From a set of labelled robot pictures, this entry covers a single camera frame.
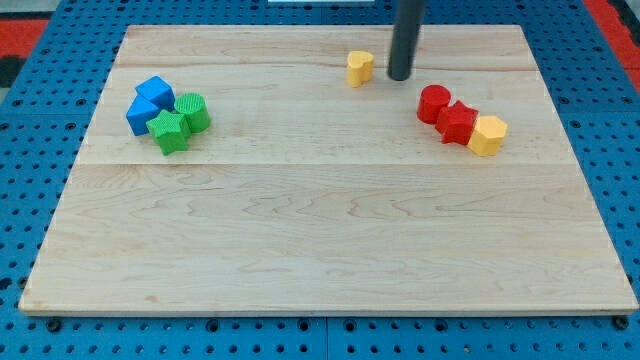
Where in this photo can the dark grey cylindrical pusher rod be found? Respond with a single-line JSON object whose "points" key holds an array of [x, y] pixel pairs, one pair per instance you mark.
{"points": [[408, 21]]}

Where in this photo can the yellow heart block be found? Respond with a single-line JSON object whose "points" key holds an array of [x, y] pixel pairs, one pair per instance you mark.
{"points": [[360, 66]]}

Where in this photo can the light wooden board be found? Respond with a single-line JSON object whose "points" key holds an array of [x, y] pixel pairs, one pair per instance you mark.
{"points": [[308, 197]]}

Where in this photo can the red cylinder block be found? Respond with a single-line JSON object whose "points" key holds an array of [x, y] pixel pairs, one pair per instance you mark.
{"points": [[432, 99]]}

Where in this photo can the red star block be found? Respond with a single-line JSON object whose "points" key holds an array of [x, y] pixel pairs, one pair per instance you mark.
{"points": [[455, 123]]}

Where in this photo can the yellow hexagon block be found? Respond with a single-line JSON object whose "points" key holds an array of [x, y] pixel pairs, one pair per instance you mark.
{"points": [[487, 136]]}

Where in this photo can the green cylinder block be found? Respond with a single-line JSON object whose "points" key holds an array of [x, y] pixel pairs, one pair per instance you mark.
{"points": [[193, 107]]}

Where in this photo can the blue cube block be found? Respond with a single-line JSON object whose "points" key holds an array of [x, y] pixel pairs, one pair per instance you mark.
{"points": [[157, 91]]}

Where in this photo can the green star block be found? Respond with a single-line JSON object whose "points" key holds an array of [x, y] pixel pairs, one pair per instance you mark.
{"points": [[170, 131]]}

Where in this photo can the blue triangle block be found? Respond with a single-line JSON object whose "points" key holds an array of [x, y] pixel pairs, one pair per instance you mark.
{"points": [[139, 113]]}

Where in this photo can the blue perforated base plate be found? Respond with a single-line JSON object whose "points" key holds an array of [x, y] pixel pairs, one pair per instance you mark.
{"points": [[47, 111]]}

